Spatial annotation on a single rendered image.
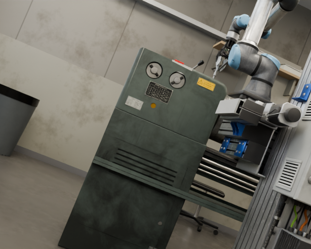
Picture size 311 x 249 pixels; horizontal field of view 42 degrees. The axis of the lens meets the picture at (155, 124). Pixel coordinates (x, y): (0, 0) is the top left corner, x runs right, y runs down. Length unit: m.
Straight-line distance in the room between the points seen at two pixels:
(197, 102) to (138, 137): 0.41
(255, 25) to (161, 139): 0.84
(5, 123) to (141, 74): 2.54
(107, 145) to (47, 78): 3.12
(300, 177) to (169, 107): 1.04
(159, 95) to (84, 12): 3.28
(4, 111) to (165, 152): 2.60
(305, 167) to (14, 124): 3.61
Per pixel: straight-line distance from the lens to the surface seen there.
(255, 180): 2.70
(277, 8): 2.43
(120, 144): 2.41
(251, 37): 2.17
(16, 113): 4.70
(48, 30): 5.54
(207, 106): 2.48
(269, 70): 2.16
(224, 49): 2.64
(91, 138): 5.39
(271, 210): 1.87
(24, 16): 5.61
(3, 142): 4.76
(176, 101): 2.45
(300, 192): 1.64
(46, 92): 5.43
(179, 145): 2.45
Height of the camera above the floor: 0.75
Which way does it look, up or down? 3 degrees up
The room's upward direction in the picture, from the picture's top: 22 degrees clockwise
